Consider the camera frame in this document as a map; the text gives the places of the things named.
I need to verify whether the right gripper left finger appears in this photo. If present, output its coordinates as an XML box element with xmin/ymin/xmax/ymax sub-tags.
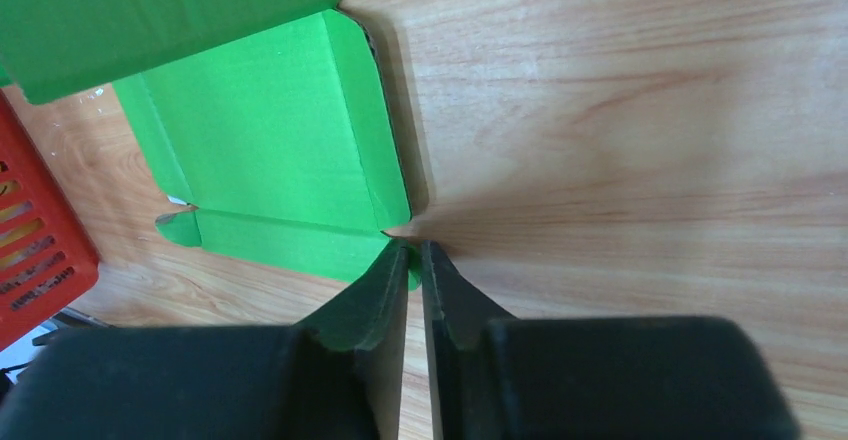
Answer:
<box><xmin>1</xmin><ymin>240</ymin><xmax>410</xmax><ymax>439</ymax></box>

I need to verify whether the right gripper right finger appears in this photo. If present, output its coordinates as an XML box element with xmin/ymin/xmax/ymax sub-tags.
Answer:
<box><xmin>420</xmin><ymin>241</ymin><xmax>801</xmax><ymax>439</ymax></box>

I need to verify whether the green paper box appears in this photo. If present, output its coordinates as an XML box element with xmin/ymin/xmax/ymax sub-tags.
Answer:
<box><xmin>1</xmin><ymin>0</ymin><xmax>411</xmax><ymax>282</ymax></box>

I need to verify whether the red plastic basket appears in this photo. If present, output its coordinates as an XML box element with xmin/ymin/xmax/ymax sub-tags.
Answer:
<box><xmin>1</xmin><ymin>98</ymin><xmax>100</xmax><ymax>349</ymax></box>

